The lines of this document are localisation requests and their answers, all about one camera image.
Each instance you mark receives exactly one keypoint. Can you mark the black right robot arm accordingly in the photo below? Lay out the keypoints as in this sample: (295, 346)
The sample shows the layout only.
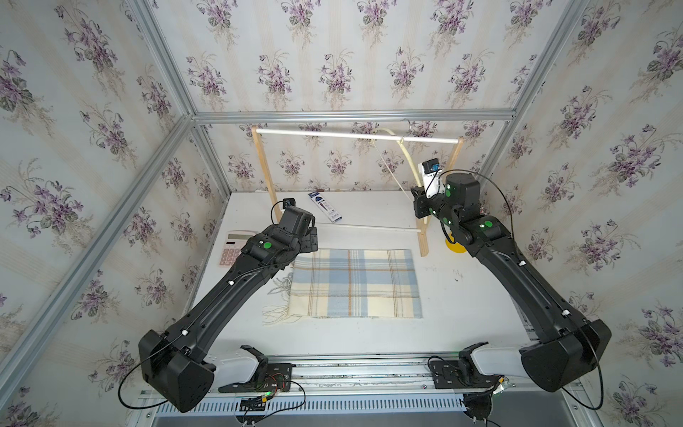
(569, 344)

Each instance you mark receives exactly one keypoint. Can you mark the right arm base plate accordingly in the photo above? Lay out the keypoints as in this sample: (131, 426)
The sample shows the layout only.
(456, 375)

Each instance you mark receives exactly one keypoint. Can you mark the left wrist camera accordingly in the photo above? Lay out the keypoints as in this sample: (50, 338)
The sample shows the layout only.
(288, 202)

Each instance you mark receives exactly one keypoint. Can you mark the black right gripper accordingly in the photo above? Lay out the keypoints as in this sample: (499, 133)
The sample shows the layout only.
(420, 199)

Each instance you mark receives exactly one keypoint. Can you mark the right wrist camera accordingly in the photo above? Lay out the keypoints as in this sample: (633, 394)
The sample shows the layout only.
(431, 171)

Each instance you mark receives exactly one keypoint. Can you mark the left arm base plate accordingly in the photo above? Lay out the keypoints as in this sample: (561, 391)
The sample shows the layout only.
(274, 377)

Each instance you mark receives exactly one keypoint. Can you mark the wooden clothes rack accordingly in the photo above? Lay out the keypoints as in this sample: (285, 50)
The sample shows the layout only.
(421, 225)

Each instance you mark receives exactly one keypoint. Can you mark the yellow pen cup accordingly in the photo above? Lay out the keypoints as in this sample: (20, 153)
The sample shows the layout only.
(455, 247)

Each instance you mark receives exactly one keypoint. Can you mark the cream wooden clothes hanger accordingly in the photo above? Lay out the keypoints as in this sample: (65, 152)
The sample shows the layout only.
(389, 163)

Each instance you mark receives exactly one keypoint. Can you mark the pink calculator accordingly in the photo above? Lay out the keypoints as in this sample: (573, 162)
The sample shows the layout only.
(232, 246)

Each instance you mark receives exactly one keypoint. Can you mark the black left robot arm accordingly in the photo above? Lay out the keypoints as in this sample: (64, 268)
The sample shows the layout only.
(174, 362)

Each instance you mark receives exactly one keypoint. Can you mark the blue white flat package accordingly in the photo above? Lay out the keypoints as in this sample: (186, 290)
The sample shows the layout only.
(328, 210)

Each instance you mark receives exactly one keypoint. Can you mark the plaid blue cream scarf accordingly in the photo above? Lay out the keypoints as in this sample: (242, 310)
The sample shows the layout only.
(347, 283)

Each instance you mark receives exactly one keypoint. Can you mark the small circuit board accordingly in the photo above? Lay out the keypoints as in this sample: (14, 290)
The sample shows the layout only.
(257, 404)

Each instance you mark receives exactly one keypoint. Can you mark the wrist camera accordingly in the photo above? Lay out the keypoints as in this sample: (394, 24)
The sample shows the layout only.
(431, 171)
(288, 202)

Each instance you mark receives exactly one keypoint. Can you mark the aluminium rail base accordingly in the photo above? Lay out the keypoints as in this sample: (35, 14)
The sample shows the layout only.
(356, 386)

